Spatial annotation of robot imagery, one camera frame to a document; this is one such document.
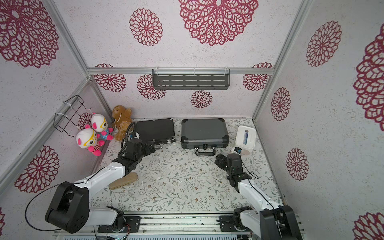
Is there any grey hard poker case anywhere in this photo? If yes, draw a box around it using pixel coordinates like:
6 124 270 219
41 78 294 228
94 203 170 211
181 118 230 157

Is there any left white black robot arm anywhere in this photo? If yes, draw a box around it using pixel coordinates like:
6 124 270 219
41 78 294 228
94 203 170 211
45 138 156 234

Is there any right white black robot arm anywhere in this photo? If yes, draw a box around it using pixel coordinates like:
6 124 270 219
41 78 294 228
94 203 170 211
215 153 303 240

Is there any black flat poker case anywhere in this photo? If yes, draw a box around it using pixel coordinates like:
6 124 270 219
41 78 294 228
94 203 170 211
134 119 176 146

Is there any tan wooden oval piece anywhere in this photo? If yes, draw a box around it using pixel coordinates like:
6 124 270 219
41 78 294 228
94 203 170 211
109 172 138 190

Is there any white tissue box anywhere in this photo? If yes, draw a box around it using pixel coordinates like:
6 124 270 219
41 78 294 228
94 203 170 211
235 126 257 155

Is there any brown teddy bear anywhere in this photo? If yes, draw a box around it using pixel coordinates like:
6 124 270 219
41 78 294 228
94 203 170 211
112 105 132 141

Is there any upper pink white plush doll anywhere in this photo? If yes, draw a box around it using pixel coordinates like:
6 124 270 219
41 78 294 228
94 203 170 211
91 113 114 141

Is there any pink white plush doll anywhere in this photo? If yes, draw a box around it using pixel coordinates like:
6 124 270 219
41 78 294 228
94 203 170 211
76 125 105 156
91 113 114 141

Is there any lower pink white plush doll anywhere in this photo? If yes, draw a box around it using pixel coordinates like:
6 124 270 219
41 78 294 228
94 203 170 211
76 125 105 156

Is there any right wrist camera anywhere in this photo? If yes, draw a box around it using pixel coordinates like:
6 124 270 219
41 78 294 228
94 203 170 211
233 147 242 155

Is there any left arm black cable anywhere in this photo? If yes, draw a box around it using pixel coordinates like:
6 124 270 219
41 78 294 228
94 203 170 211
24 166 106 232

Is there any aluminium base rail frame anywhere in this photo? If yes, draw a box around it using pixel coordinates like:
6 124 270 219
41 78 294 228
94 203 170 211
53 212 305 236

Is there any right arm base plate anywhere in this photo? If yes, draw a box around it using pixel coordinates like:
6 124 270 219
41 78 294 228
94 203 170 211
217 215 251 232

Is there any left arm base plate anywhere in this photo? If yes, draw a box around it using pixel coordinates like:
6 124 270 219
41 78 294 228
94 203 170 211
97 216 142 233

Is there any grey metal wall shelf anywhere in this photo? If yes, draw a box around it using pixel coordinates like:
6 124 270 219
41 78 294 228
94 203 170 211
152 69 231 90

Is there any black wire wall basket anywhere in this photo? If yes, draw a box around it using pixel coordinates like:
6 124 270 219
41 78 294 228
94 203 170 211
53 95 93 137

